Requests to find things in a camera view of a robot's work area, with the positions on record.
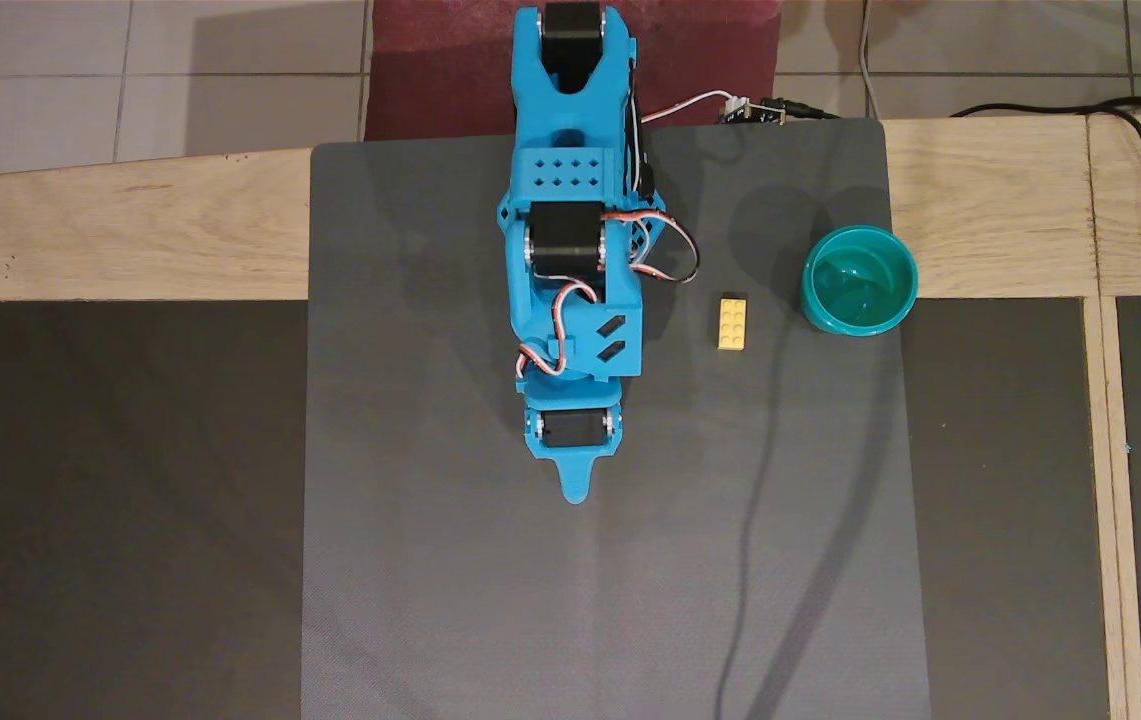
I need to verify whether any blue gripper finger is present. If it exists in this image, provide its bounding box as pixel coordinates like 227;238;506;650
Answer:
555;458;595;506

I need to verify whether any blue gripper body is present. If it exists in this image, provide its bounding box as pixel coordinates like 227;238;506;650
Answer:
521;402;624;462

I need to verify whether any cream lego brick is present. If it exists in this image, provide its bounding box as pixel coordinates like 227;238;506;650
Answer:
717;295;748;351

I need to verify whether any grey table mat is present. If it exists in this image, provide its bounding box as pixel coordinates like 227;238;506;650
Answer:
302;118;931;720

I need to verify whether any green plastic cup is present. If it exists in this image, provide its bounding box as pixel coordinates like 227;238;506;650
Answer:
800;225;921;338

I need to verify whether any black controller board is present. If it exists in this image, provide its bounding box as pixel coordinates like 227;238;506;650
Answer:
715;93;843;128

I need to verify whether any dark red chair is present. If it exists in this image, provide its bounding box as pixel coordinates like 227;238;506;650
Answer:
365;0;781;141

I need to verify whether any white wire to board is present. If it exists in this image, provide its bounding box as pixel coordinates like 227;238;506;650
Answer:
642;90;736;126

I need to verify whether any white floor cable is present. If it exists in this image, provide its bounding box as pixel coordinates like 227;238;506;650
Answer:
858;0;881;119

